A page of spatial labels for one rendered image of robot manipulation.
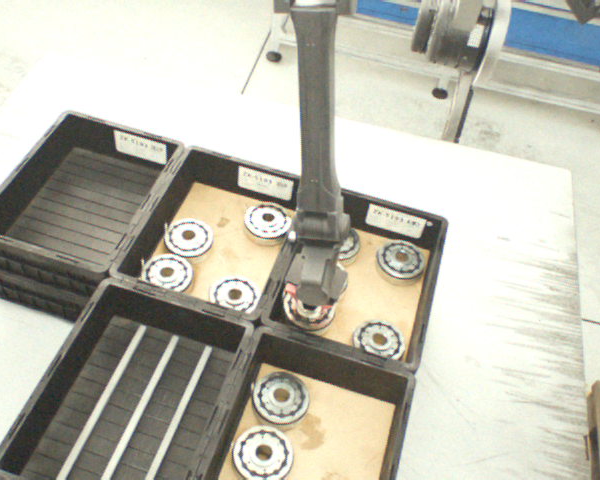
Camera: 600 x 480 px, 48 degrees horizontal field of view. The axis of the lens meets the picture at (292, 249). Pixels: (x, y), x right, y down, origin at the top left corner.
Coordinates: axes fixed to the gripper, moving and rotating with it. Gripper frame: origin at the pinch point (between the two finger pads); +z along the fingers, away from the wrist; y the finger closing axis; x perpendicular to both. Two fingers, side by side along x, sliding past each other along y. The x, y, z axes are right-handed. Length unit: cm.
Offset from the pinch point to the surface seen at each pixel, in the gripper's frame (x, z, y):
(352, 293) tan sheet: 10.6, 7.9, 6.7
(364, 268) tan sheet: 18.0, 8.3, 7.2
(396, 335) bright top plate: 2.4, 4.2, 17.7
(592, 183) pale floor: 171, 99, 85
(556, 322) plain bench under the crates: 32, 21, 53
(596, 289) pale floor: 110, 95, 91
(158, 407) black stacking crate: -28.1, 6.4, -18.2
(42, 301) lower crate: -13, 17, -54
